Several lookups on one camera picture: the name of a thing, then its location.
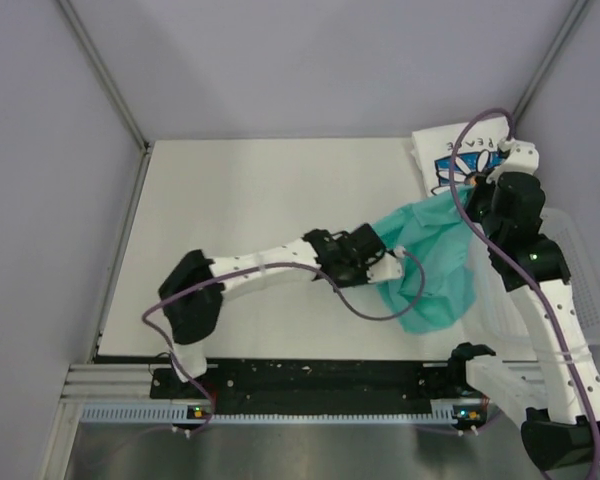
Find teal t shirt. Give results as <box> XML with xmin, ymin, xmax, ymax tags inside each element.
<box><xmin>373</xmin><ymin>189</ymin><xmax>476</xmax><ymax>335</ymax></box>

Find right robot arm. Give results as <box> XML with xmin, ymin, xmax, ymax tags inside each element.
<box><xmin>446</xmin><ymin>172</ymin><xmax>600</xmax><ymax>479</ymax></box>

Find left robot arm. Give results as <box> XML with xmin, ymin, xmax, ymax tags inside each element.
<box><xmin>158</xmin><ymin>224</ymin><xmax>403</xmax><ymax>397</ymax></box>

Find folded white daisy t shirt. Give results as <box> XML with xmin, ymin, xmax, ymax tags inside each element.
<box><xmin>410</xmin><ymin>119</ymin><xmax>521</xmax><ymax>199</ymax></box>

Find white plastic basket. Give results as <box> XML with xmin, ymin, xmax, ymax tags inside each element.
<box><xmin>469</xmin><ymin>206</ymin><xmax>600</xmax><ymax>351</ymax></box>

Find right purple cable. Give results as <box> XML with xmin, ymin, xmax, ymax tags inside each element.
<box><xmin>449</xmin><ymin>107</ymin><xmax>600</xmax><ymax>480</ymax></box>

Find purple cable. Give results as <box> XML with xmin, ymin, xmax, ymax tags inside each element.
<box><xmin>141</xmin><ymin>248</ymin><xmax>426</xmax><ymax>431</ymax></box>
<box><xmin>449</xmin><ymin>107</ymin><xmax>600</xmax><ymax>480</ymax></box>

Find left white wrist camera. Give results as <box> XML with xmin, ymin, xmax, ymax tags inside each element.
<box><xmin>367</xmin><ymin>246</ymin><xmax>407</xmax><ymax>284</ymax></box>

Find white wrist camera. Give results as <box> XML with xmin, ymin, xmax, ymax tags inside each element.
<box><xmin>367</xmin><ymin>246</ymin><xmax>407</xmax><ymax>284</ymax></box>
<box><xmin>486</xmin><ymin>138</ymin><xmax>539</xmax><ymax>184</ymax></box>

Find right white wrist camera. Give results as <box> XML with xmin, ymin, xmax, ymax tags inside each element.
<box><xmin>486</xmin><ymin>138</ymin><xmax>539</xmax><ymax>184</ymax></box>

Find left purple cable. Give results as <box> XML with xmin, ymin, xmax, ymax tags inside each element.
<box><xmin>141</xmin><ymin>248</ymin><xmax>426</xmax><ymax>431</ymax></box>

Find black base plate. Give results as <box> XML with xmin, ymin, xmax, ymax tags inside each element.
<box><xmin>149</xmin><ymin>355</ymin><xmax>486</xmax><ymax>417</ymax></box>

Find light blue cable duct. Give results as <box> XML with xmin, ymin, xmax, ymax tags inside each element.
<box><xmin>80</xmin><ymin>399</ymin><xmax>484</xmax><ymax>425</ymax></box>

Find right aluminium frame post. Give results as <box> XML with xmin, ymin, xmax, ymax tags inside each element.
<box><xmin>512</xmin><ymin>0</ymin><xmax>594</xmax><ymax>130</ymax></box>

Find aluminium frame post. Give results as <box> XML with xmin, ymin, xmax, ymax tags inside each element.
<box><xmin>512</xmin><ymin>0</ymin><xmax>594</xmax><ymax>130</ymax></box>
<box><xmin>54</xmin><ymin>0</ymin><xmax>150</xmax><ymax>152</ymax></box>

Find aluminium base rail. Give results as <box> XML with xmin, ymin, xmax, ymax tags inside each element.
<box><xmin>60</xmin><ymin>364</ymin><xmax>152</xmax><ymax>403</ymax></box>

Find left aluminium frame post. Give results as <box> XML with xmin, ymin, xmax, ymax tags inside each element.
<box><xmin>54</xmin><ymin>0</ymin><xmax>150</xmax><ymax>152</ymax></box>

